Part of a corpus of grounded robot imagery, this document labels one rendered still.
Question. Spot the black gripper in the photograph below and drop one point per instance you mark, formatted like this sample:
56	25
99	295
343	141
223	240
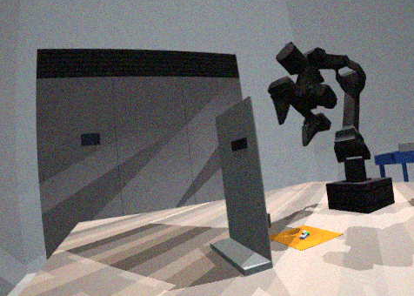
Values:
285	92

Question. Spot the grey panel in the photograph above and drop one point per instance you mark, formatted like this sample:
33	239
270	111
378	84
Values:
248	247

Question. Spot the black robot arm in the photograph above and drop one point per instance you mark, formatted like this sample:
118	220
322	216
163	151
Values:
349	143

